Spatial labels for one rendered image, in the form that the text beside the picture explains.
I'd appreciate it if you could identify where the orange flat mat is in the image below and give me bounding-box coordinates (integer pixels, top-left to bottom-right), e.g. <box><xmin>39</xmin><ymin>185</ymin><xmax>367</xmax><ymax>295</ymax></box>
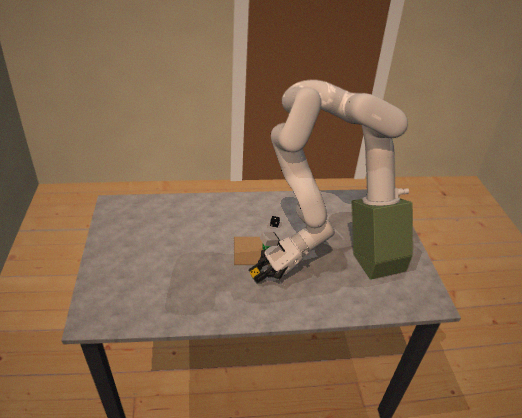
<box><xmin>234</xmin><ymin>237</ymin><xmax>263</xmax><ymax>265</ymax></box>

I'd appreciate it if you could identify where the black die with white pips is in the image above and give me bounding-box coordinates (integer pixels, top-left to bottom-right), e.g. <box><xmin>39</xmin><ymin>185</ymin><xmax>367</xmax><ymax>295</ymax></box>
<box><xmin>270</xmin><ymin>216</ymin><xmax>280</xmax><ymax>227</ymax></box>

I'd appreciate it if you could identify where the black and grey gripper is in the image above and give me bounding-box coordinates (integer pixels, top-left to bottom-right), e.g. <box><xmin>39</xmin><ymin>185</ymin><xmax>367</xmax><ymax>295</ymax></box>
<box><xmin>249</xmin><ymin>237</ymin><xmax>303</xmax><ymax>283</ymax></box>

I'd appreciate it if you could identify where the yellow die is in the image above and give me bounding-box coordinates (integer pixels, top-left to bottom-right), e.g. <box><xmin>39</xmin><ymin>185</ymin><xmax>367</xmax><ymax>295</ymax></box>
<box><xmin>250</xmin><ymin>267</ymin><xmax>260</xmax><ymax>279</ymax></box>

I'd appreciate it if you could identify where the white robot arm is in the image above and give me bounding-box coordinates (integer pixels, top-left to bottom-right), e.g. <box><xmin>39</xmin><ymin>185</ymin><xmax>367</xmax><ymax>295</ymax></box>
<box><xmin>271</xmin><ymin>80</ymin><xmax>409</xmax><ymax>256</ymax></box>

